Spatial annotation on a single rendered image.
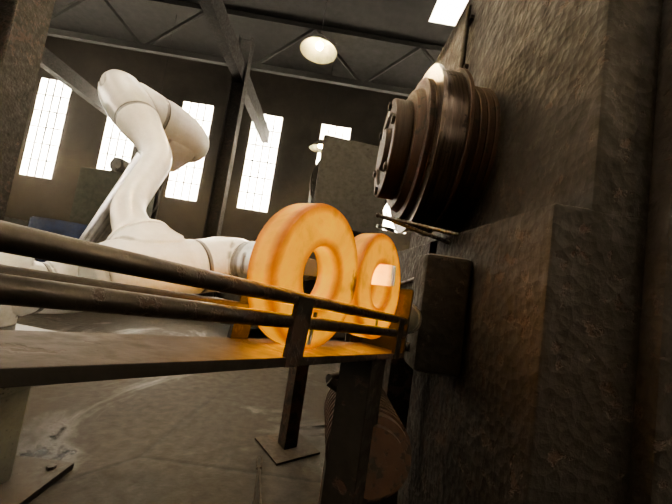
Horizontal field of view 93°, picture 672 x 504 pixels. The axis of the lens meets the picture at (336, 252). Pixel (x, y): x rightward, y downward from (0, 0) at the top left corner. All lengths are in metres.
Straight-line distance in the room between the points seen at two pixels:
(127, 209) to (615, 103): 0.78
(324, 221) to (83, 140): 14.09
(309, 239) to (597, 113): 0.48
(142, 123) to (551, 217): 0.85
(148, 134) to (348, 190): 2.92
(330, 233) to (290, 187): 11.04
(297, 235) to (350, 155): 3.48
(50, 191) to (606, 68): 14.37
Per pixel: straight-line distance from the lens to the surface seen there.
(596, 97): 0.65
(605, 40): 0.70
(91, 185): 4.35
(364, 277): 0.42
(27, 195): 14.91
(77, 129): 14.60
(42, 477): 1.43
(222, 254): 0.61
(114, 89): 1.01
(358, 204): 3.63
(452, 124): 0.82
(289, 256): 0.29
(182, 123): 1.08
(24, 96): 3.65
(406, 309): 0.54
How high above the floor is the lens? 0.72
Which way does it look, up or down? 5 degrees up
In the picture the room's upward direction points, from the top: 8 degrees clockwise
